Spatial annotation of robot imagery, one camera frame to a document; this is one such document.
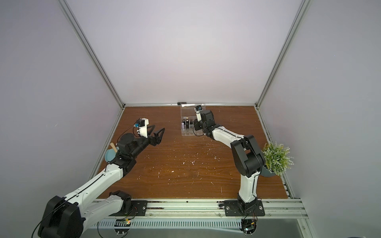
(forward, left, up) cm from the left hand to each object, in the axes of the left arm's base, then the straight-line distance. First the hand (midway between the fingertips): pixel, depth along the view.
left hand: (160, 127), depth 76 cm
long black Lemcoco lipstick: (+17, -13, -18) cm, 28 cm away
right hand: (+17, -20, -10) cm, 28 cm away
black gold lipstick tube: (+17, -10, -17) cm, 26 cm away
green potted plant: (-13, -60, -8) cm, 62 cm away
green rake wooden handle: (+3, +38, -24) cm, 44 cm away
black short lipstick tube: (+17, -15, -19) cm, 30 cm away
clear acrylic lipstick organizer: (+22, -13, -16) cm, 30 cm away
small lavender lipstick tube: (+15, -9, -18) cm, 26 cm away
